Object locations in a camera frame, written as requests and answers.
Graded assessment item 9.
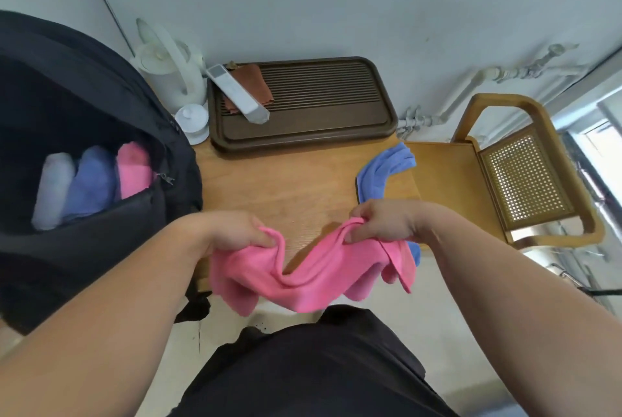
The person's left hand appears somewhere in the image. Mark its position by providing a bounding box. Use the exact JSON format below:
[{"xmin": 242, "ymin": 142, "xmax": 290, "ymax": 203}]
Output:
[{"xmin": 190, "ymin": 211, "xmax": 276, "ymax": 259}]

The person's right hand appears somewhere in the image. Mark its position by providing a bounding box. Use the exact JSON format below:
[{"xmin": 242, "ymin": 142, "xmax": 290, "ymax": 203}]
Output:
[{"xmin": 344, "ymin": 198, "xmax": 434, "ymax": 244}]

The pink towel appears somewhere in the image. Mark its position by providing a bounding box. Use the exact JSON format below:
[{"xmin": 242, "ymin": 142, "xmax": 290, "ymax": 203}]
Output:
[
  {"xmin": 116, "ymin": 142, "xmax": 157, "ymax": 200},
  {"xmin": 209, "ymin": 217, "xmax": 418, "ymax": 317}
]

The person's right forearm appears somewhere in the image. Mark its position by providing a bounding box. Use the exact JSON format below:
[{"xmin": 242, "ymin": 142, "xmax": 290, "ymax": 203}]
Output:
[{"xmin": 419, "ymin": 203, "xmax": 622, "ymax": 417}]

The person's left forearm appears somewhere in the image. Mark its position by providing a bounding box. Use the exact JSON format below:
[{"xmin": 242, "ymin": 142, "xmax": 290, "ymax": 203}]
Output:
[{"xmin": 0, "ymin": 215, "xmax": 207, "ymax": 417}]

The wooden table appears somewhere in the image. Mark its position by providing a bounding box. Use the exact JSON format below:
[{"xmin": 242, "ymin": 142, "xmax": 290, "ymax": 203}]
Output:
[{"xmin": 192, "ymin": 132, "xmax": 423, "ymax": 293}]

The brown tea tray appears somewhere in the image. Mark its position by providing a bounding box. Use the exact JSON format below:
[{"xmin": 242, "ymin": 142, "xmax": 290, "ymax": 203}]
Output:
[{"xmin": 207, "ymin": 57, "xmax": 399, "ymax": 155}]

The white kettle lid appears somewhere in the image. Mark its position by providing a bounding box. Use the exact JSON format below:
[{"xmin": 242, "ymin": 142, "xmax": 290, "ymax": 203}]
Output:
[{"xmin": 174, "ymin": 103, "xmax": 211, "ymax": 145}]

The person's black clothing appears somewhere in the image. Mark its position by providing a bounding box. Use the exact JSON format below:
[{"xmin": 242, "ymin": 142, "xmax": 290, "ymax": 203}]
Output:
[{"xmin": 167, "ymin": 305, "xmax": 460, "ymax": 417}]

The rolled pink towel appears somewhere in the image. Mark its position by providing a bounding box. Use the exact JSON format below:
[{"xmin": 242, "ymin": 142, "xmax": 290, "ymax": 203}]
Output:
[{"xmin": 116, "ymin": 142, "xmax": 157, "ymax": 200}]

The white rectangular box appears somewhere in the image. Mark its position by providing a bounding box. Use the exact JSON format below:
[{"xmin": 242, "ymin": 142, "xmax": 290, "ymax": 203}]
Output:
[{"xmin": 205, "ymin": 64, "xmax": 270, "ymax": 125}]

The brown cloth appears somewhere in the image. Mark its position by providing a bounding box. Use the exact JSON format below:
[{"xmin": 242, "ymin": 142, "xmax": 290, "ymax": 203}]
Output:
[{"xmin": 224, "ymin": 64, "xmax": 275, "ymax": 114}]

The wooden cane chair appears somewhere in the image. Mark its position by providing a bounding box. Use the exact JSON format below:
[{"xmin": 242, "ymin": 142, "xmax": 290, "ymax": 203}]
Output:
[{"xmin": 406, "ymin": 93, "xmax": 605, "ymax": 250}]

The rolled blue towel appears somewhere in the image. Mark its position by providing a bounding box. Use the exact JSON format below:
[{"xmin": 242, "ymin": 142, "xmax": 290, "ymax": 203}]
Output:
[{"xmin": 63, "ymin": 146, "xmax": 117, "ymax": 223}]

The white electric kettle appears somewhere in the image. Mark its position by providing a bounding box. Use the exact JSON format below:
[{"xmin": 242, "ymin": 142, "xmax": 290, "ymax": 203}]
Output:
[{"xmin": 130, "ymin": 18, "xmax": 208, "ymax": 114}]

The black backpack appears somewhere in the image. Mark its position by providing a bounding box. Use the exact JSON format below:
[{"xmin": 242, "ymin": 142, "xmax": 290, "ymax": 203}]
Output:
[{"xmin": 0, "ymin": 10, "xmax": 212, "ymax": 335}]

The rolled white towel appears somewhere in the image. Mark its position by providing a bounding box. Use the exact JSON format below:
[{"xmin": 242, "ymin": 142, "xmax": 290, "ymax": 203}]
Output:
[{"xmin": 31, "ymin": 153, "xmax": 76, "ymax": 231}]

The white wall pipe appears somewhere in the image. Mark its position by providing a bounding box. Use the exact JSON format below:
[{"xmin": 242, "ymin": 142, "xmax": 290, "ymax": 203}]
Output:
[{"xmin": 396, "ymin": 43, "xmax": 591, "ymax": 136}]

